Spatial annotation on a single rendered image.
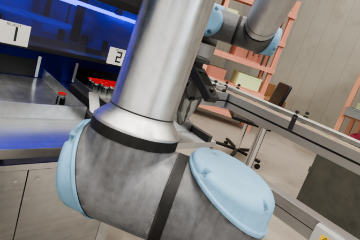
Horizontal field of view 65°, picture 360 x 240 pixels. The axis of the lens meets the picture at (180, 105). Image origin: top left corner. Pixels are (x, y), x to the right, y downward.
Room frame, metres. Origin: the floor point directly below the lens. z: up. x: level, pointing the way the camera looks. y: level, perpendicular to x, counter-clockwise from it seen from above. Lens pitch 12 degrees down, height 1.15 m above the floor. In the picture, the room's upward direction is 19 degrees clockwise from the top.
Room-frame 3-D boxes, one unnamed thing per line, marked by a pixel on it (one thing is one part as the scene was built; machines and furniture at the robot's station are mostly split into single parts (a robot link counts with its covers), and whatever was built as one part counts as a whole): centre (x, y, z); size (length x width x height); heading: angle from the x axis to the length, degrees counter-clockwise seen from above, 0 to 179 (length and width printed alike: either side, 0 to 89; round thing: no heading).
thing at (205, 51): (0.84, -0.01, 1.14); 0.08 x 0.08 x 0.05
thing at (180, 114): (0.84, 0.00, 0.95); 0.06 x 0.03 x 0.09; 46
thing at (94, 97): (0.70, 0.19, 0.91); 0.14 x 0.03 x 0.06; 47
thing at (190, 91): (0.85, 0.00, 1.06); 0.09 x 0.08 x 0.12; 46
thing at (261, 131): (1.60, -0.50, 0.46); 0.09 x 0.09 x 0.77; 47
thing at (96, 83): (0.98, 0.24, 0.90); 0.18 x 0.02 x 0.05; 137
